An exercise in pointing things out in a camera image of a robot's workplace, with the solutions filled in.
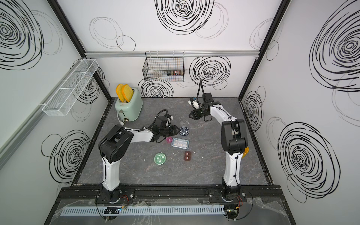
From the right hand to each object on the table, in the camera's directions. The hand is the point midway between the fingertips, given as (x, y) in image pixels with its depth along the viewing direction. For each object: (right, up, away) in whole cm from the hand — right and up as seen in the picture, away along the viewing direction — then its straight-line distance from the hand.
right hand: (192, 114), depth 97 cm
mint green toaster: (-43, +2, -1) cm, 43 cm away
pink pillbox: (-16, -17, -4) cm, 24 cm away
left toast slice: (-51, +16, -2) cm, 53 cm away
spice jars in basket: (-15, +28, -6) cm, 32 cm away
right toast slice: (-47, +16, +3) cm, 49 cm away
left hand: (-9, -11, 0) cm, 15 cm away
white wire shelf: (-70, +8, -25) cm, 75 cm away
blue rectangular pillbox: (-9, -19, -5) cm, 22 cm away
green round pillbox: (-21, -27, -10) cm, 36 cm away
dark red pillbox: (-4, -26, -11) cm, 28 cm away
